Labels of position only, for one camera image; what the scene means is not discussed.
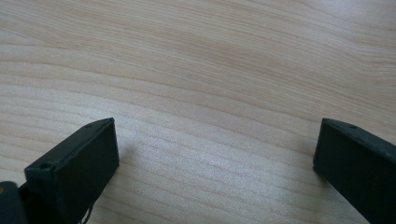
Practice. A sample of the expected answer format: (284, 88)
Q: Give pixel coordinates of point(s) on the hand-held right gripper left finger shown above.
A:
(77, 168)

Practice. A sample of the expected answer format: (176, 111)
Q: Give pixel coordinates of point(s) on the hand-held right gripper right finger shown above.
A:
(358, 165)

